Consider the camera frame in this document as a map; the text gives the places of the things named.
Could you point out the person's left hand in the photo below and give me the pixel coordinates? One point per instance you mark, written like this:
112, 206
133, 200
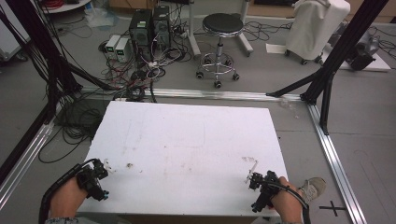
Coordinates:
67, 199

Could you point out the white table leg frame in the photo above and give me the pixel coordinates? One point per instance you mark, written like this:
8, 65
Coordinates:
193, 34

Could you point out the person's right hand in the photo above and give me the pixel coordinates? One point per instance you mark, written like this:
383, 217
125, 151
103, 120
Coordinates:
288, 202

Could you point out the black frame post with braces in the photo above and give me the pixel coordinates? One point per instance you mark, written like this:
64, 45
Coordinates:
342, 46

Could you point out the white power supply unit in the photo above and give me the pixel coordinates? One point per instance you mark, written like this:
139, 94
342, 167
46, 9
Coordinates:
112, 43
122, 49

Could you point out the white paper sheet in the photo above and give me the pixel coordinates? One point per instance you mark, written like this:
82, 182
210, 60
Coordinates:
275, 48

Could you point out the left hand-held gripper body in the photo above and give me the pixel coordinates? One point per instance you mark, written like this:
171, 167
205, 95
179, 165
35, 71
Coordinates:
92, 183

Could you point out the round white table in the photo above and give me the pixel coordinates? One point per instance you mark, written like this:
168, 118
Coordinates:
67, 6

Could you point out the aluminium floor rail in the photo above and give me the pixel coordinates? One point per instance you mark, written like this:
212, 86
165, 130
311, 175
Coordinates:
28, 149
218, 94
336, 168

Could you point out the person's beige shoe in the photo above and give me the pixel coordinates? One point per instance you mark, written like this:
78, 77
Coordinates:
313, 188

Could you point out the white floor board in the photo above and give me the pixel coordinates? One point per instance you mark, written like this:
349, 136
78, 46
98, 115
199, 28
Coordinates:
378, 65

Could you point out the black tape cross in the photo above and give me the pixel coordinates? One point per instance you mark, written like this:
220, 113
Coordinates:
333, 207

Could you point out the white covered cart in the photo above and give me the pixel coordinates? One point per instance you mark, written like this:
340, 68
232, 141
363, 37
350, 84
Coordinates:
314, 28

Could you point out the clear plastic bag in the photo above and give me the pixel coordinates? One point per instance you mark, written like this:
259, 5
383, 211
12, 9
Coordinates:
99, 17

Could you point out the black computer tower green label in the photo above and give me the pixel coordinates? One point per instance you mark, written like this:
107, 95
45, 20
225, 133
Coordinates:
140, 31

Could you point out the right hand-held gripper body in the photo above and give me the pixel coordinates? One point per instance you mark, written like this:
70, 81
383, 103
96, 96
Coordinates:
264, 189

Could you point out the black round stool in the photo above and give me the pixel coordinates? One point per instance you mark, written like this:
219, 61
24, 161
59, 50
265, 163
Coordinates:
222, 23

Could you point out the black and grey machine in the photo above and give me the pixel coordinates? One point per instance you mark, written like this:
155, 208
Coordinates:
362, 53

